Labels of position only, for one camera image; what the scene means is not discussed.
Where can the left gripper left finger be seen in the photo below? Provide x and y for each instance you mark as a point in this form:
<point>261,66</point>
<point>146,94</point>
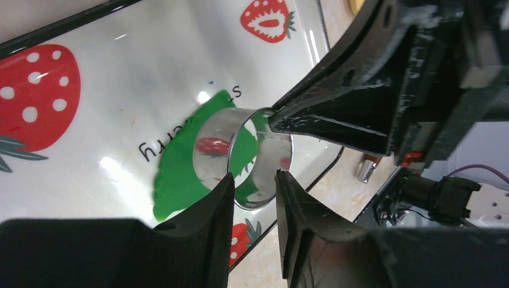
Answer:
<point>191,249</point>

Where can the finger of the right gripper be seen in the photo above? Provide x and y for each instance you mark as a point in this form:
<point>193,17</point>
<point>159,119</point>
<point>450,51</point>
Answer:
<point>372,133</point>

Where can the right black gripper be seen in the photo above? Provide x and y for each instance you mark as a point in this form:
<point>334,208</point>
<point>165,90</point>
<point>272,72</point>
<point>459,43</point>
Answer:
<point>465,78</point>

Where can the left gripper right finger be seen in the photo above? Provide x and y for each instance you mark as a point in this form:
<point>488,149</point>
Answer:
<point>319,248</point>

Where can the green dough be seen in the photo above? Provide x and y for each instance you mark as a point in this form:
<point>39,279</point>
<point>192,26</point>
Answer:
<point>176,186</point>

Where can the yellow cutting board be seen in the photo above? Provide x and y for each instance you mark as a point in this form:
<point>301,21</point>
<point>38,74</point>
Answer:
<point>355,6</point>

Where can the wooden handled scraper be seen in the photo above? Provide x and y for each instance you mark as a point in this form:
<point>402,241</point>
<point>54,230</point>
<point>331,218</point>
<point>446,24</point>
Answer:
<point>369,163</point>

